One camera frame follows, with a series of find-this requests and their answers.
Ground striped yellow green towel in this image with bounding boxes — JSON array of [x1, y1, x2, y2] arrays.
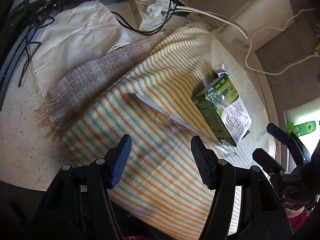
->
[[61, 22, 276, 239]]

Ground green white milk carton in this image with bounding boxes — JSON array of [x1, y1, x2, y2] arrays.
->
[[191, 64, 252, 147]]

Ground white cloth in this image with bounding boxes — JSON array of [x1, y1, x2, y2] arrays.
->
[[32, 1, 131, 98]]

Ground black ring light stand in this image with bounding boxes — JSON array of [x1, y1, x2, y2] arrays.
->
[[0, 0, 62, 112]]

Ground white power strip with chargers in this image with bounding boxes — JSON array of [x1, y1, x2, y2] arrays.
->
[[129, 0, 173, 33]]

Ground white cable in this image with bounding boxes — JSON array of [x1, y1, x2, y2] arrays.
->
[[172, 4, 320, 75]]

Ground green dish soap bottle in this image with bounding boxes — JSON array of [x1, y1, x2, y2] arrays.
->
[[286, 121, 316, 137]]

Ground white cutting board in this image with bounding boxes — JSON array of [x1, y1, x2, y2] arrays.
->
[[234, 0, 293, 51]]

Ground clear plastic spoon wrapper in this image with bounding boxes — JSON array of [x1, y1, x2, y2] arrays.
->
[[135, 93, 236, 155]]

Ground pink checked fringed cloth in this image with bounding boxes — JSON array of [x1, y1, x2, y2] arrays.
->
[[35, 30, 170, 137]]

